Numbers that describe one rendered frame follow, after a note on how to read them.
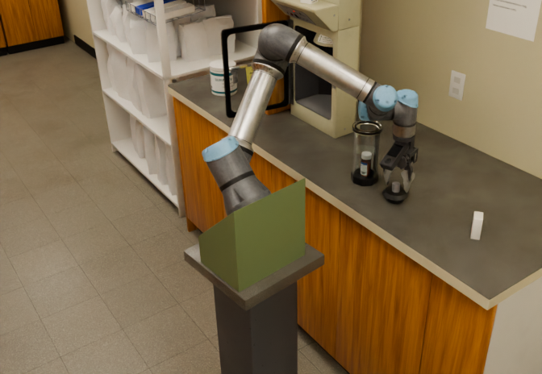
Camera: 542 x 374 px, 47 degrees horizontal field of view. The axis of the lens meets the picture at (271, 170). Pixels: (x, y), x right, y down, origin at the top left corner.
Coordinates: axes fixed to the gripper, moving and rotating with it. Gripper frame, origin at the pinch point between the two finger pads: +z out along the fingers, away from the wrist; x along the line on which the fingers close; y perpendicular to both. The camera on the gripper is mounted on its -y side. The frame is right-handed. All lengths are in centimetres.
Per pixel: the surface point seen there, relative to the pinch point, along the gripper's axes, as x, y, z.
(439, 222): -19.3, -3.3, 5.0
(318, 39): 58, 32, -35
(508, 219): -36.6, 12.1, 5.0
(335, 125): 44, 26, -1
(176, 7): 168, 51, -27
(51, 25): 522, 178, 75
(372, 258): -0.5, -14.0, 22.9
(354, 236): 8.9, -11.5, 19.0
